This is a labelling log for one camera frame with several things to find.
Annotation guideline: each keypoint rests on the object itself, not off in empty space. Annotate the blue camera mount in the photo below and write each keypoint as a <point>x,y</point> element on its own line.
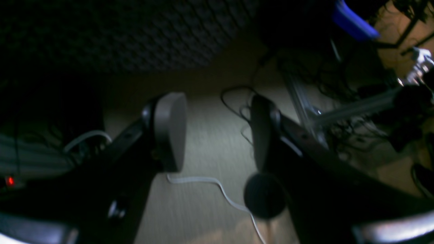
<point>352,23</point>

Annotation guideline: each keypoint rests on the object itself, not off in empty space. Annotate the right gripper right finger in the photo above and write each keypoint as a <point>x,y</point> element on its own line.
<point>330,201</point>

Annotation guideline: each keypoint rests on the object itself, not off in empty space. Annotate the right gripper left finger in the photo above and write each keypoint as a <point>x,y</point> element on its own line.
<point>102,200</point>

